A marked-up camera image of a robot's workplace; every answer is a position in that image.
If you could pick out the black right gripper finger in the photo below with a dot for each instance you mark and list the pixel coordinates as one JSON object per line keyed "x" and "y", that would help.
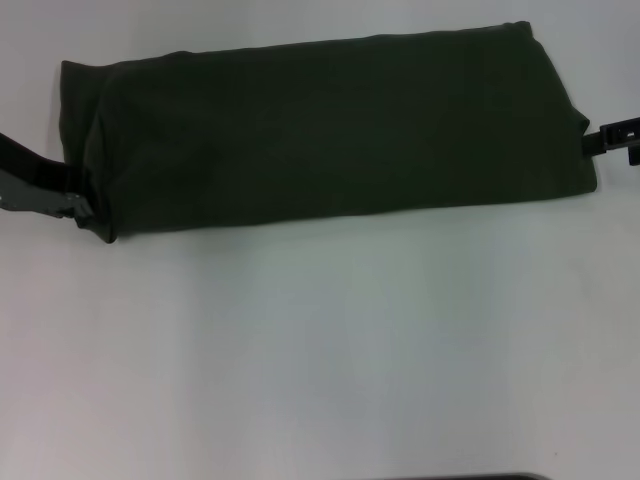
{"x": 632, "y": 156}
{"x": 610, "y": 137}

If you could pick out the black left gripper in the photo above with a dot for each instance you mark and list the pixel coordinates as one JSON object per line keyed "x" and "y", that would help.
{"x": 30, "y": 185}

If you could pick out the dark green FREE t-shirt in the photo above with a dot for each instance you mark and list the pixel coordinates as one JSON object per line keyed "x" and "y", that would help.
{"x": 325, "y": 125}

